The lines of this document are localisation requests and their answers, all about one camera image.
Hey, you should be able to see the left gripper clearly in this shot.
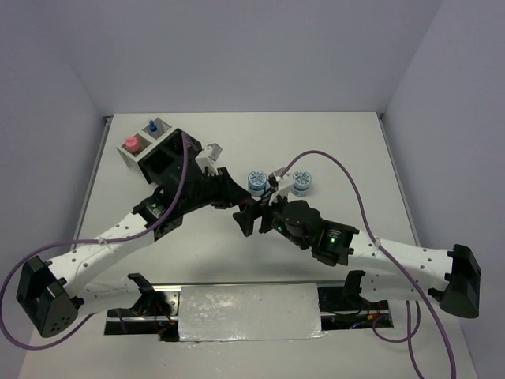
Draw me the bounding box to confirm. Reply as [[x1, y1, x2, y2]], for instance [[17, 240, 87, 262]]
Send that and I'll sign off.
[[180, 167, 251, 214]]

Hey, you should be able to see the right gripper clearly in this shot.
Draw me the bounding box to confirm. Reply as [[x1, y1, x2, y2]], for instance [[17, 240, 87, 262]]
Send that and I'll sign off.
[[233, 186, 309, 249]]

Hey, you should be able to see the blue cap spray bottle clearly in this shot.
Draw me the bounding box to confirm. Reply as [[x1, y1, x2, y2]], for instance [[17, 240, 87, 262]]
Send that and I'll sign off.
[[149, 120, 158, 133]]

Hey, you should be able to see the pink cap pen tube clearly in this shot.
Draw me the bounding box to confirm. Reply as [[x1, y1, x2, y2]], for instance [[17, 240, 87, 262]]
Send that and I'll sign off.
[[124, 137, 142, 153]]

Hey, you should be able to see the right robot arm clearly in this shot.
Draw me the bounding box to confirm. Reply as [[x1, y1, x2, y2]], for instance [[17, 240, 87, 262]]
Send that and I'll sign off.
[[233, 199, 481, 319]]

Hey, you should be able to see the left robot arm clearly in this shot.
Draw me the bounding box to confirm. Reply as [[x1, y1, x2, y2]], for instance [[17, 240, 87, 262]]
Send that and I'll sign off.
[[16, 167, 251, 338]]

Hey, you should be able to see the blue slime jar left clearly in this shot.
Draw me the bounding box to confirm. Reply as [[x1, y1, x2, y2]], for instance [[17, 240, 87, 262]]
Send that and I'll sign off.
[[247, 171, 267, 197]]

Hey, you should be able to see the black slotted organizer box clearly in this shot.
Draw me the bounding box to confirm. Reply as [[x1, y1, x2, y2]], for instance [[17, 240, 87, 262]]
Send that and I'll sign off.
[[139, 129, 202, 186]]

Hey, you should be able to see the silver tape panel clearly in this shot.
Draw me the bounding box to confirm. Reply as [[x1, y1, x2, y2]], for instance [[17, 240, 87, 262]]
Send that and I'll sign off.
[[178, 283, 324, 342]]

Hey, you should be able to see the white slotted organizer box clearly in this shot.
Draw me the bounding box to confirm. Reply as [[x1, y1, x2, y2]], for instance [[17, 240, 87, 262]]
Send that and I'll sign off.
[[116, 118, 175, 171]]

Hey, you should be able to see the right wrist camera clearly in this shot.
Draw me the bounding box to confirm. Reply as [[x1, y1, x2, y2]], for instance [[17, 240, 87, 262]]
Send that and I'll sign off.
[[267, 167, 293, 197]]

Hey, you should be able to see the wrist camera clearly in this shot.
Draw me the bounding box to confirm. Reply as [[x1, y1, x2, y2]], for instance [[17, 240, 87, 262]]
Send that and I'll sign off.
[[267, 167, 293, 197], [196, 143, 223, 171]]

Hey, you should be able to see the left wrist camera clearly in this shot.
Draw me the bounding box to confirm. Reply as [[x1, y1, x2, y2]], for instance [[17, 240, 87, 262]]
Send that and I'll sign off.
[[196, 143, 223, 171]]

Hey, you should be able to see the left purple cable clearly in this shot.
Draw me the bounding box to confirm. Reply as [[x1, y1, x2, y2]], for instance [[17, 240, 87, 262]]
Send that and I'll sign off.
[[0, 132, 190, 351]]

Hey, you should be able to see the purple cable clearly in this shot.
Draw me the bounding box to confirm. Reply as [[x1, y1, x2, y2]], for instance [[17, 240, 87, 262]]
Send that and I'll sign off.
[[0, 132, 190, 351], [282, 150, 458, 379]]

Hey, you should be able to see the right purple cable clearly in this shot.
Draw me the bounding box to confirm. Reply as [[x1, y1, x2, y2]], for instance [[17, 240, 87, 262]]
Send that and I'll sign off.
[[282, 150, 458, 379]]

